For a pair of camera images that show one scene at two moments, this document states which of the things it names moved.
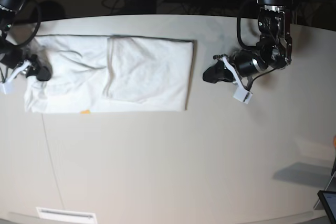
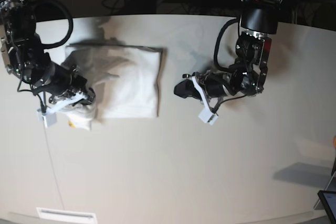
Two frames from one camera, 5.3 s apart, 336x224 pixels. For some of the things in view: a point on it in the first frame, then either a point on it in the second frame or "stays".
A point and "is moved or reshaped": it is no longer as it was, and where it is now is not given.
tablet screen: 328,199 stays
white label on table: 70,216 stays
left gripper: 14,55 -> 62,80
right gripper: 246,63 -> 213,83
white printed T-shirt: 105,73 is moved or reshaped
